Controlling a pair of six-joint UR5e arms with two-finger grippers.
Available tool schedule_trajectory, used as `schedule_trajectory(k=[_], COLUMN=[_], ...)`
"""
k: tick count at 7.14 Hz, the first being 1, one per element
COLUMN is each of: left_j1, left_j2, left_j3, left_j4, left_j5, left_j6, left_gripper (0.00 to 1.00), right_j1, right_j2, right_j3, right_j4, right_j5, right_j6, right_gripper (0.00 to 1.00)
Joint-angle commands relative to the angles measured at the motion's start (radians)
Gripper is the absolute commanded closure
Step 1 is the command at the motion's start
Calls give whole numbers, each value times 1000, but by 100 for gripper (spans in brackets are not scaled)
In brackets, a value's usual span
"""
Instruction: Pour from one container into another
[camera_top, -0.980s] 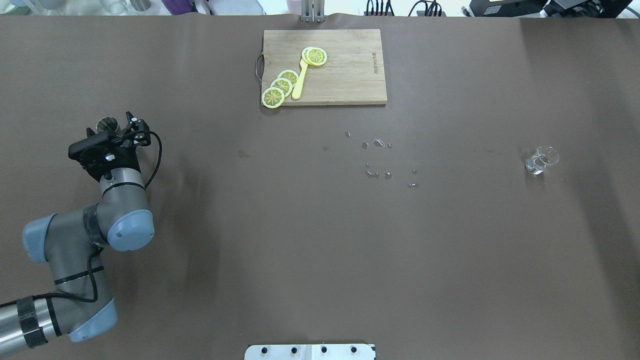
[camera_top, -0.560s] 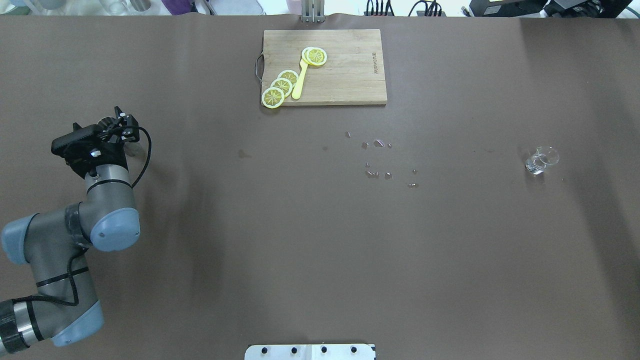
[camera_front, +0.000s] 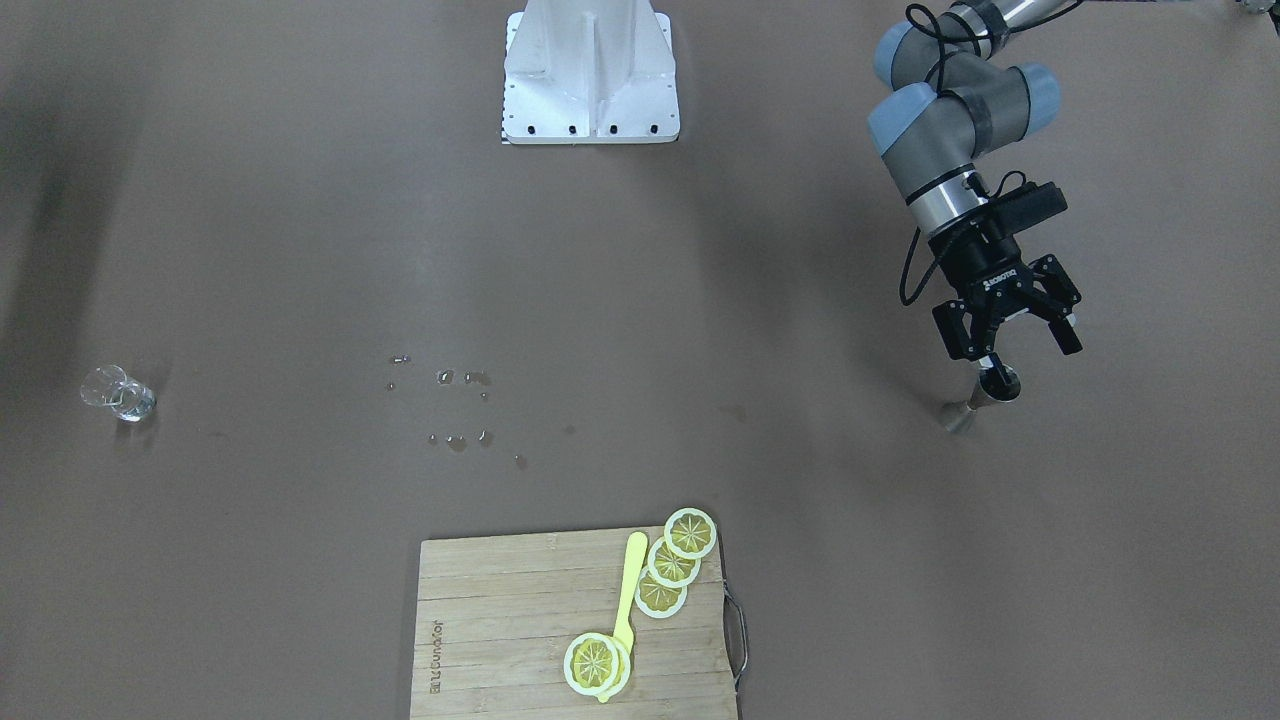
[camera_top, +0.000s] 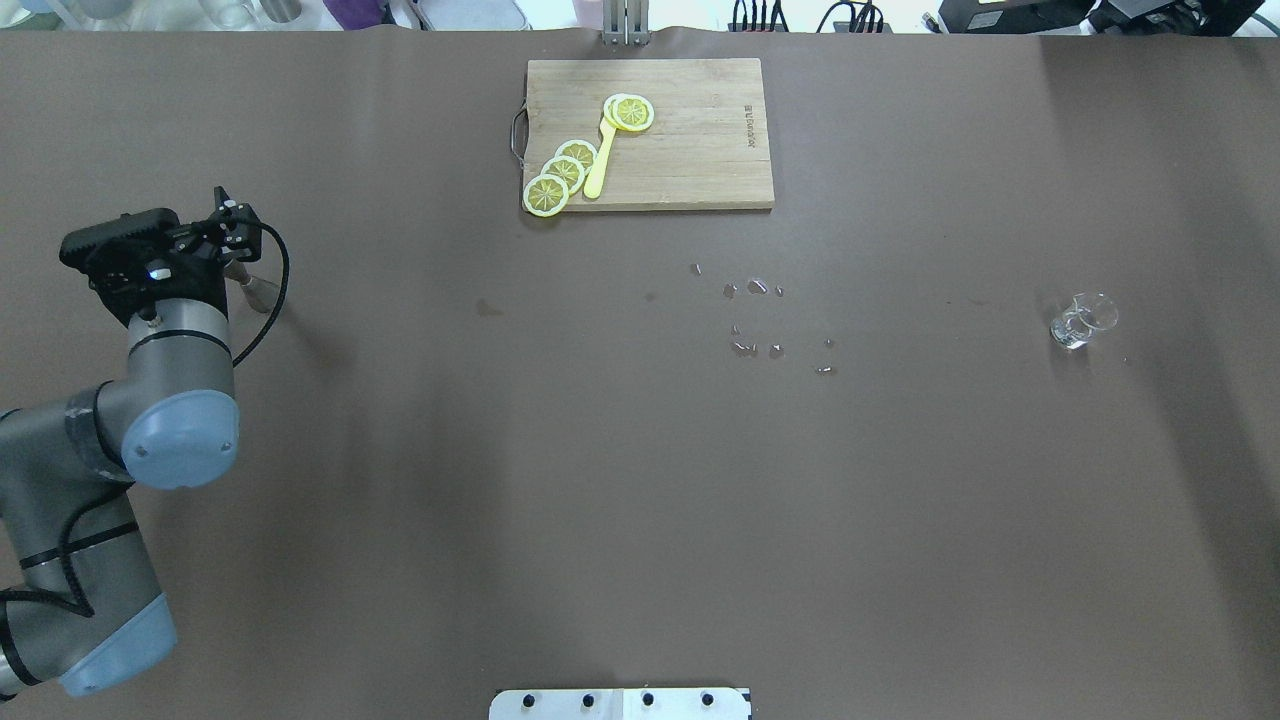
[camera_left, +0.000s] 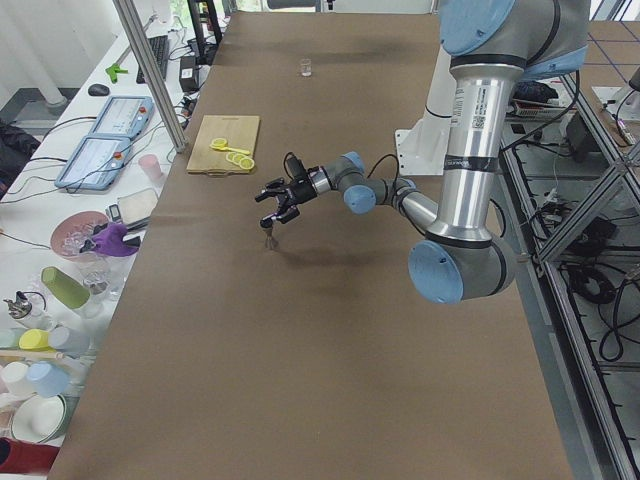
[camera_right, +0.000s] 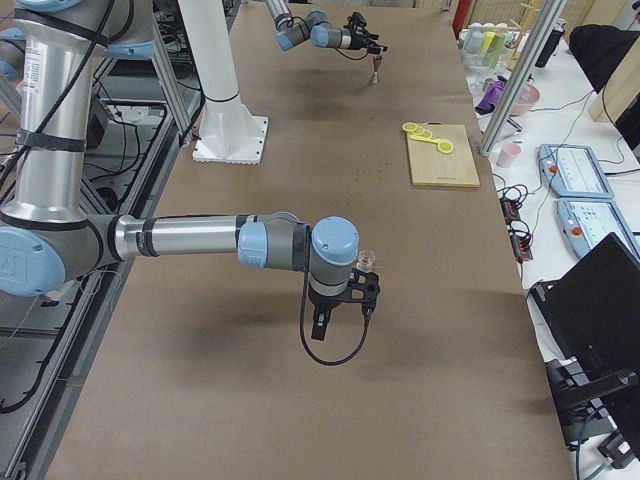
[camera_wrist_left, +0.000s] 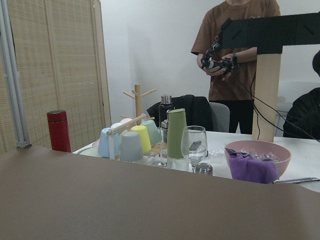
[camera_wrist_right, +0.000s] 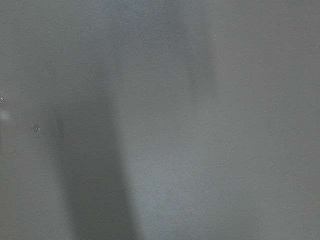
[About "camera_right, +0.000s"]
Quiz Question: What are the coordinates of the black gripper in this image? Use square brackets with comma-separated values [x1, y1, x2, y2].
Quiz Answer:
[308, 289, 342, 341]
[347, 27, 388, 54]

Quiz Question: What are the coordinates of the steel jigger measuring cup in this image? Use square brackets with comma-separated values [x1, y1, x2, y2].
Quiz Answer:
[370, 55, 383, 85]

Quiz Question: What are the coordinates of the clear glass cup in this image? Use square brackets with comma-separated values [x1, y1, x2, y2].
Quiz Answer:
[356, 250, 377, 273]

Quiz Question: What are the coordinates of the pink plastic cup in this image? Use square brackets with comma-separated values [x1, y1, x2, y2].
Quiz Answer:
[496, 142, 522, 169]

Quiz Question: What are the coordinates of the purple cloth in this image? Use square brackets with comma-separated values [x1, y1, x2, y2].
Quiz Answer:
[475, 80, 505, 115]

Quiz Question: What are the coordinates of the bamboo cutting board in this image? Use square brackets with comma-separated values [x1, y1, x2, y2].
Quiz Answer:
[403, 123, 480, 188]

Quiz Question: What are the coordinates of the pink bowl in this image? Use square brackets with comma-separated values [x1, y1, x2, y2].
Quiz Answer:
[510, 82, 541, 116]

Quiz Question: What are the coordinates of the upper teach pendant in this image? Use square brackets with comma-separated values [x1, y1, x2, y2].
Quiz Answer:
[538, 144, 614, 200]

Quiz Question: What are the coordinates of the teach pendant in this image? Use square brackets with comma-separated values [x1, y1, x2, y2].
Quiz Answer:
[556, 197, 639, 259]
[538, 144, 614, 200]

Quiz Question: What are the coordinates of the black laptop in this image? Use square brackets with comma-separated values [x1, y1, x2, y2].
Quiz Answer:
[530, 233, 639, 378]

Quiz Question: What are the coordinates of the lower teach pendant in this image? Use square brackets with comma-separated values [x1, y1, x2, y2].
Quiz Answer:
[556, 197, 639, 259]

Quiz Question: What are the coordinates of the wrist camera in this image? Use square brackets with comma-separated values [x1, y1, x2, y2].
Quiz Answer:
[345, 11, 367, 30]
[344, 268, 380, 310]

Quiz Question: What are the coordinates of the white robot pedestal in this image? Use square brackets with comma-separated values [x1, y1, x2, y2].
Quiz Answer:
[179, 0, 268, 165]

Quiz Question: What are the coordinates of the aluminium frame post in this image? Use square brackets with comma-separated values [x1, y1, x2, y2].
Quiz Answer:
[478, 0, 567, 157]

